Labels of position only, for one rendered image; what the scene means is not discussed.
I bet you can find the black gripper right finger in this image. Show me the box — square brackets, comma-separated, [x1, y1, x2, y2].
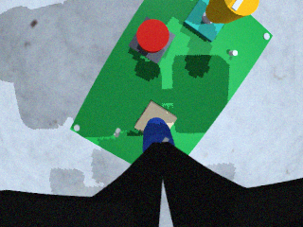
[160, 143, 303, 227]

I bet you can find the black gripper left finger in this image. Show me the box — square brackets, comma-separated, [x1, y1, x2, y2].
[0, 143, 163, 227]

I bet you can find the green circuit board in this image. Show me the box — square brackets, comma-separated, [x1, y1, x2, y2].
[69, 0, 273, 164]

